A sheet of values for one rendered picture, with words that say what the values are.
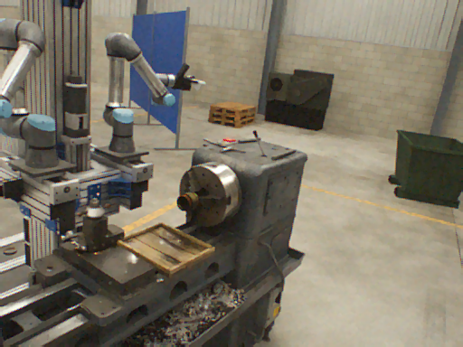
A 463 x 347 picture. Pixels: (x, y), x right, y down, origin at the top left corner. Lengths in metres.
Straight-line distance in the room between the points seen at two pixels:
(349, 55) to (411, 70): 1.64
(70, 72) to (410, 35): 10.21
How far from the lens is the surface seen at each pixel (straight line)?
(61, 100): 2.23
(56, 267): 1.70
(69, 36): 2.23
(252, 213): 2.00
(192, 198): 1.84
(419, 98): 11.55
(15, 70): 1.86
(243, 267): 2.15
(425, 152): 6.01
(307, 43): 12.00
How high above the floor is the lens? 1.79
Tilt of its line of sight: 18 degrees down
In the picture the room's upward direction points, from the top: 7 degrees clockwise
